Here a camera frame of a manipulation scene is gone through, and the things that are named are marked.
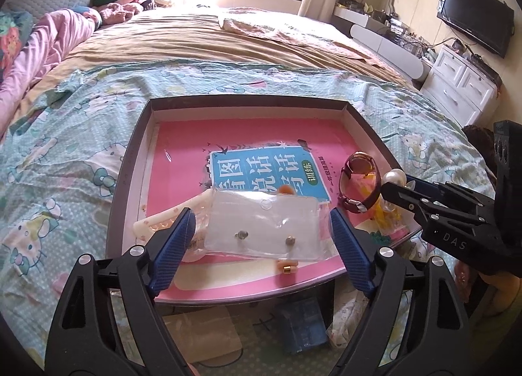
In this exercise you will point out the pink quilt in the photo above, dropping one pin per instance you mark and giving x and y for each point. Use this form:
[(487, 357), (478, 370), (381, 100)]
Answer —
[(40, 45)]

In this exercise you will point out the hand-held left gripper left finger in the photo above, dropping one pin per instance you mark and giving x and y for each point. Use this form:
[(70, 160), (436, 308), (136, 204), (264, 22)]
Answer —
[(171, 251)]

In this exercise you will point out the dark blue floral garment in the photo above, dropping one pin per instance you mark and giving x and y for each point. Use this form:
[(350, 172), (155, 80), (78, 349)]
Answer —
[(12, 33)]

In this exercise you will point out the black flat television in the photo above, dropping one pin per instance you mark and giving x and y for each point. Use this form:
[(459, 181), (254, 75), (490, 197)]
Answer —
[(473, 17)]

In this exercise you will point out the dark cardboard box tray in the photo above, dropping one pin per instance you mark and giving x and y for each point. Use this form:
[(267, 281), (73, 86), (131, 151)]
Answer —
[(133, 147)]

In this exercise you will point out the clutter of vanity items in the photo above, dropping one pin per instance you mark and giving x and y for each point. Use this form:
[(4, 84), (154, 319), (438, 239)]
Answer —
[(399, 27)]

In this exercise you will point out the yellow-green garment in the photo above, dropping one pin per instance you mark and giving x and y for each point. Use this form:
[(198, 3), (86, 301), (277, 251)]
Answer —
[(509, 312)]

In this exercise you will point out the white vanity desk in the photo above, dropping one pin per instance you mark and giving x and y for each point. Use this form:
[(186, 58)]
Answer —
[(387, 45)]

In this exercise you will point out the tan bed sheet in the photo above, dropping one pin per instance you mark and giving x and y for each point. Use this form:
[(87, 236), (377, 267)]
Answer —
[(183, 45)]

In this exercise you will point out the dark brown furry thing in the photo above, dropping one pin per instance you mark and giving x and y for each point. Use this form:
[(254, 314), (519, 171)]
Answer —
[(479, 147)]

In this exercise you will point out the blue packet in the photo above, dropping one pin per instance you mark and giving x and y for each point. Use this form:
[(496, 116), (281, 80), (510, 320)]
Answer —
[(301, 327)]

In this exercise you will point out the clear earring stud pouch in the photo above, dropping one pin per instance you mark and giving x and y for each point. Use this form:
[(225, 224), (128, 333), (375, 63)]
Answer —
[(261, 225)]

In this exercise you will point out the light floral cloth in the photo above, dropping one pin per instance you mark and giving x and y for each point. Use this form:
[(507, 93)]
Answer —
[(253, 23)]

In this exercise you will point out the white drawer cabinet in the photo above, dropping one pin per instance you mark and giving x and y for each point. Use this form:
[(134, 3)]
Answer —
[(456, 86)]

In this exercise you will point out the pink book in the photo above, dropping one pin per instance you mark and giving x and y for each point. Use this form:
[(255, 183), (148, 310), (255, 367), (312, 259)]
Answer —
[(244, 131)]

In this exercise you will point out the yellow plastic bag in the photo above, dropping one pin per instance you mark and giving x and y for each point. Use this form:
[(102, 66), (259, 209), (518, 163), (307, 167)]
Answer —
[(387, 219)]

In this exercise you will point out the pink fluffy cloth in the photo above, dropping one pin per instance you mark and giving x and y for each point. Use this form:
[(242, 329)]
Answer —
[(118, 13)]

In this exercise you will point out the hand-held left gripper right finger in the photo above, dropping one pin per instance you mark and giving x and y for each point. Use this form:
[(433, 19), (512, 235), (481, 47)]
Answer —
[(352, 251)]

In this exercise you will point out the person's right hand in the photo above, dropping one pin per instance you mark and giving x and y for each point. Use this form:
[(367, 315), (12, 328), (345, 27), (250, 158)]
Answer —
[(499, 292)]

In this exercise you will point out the tan paper card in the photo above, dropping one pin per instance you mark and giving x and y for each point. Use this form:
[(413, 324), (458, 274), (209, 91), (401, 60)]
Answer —
[(200, 331)]

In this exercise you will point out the cartoon cat printed blanket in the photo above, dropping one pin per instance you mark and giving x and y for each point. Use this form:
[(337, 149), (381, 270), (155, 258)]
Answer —
[(61, 155)]

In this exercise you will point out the pearl earrings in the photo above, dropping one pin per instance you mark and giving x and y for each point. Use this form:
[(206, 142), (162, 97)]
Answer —
[(393, 178)]

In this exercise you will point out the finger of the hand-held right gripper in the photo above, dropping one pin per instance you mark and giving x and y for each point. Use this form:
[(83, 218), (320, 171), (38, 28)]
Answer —
[(442, 190), (424, 206)]

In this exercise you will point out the cream hair claw clip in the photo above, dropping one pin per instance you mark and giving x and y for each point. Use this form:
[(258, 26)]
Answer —
[(159, 223)]

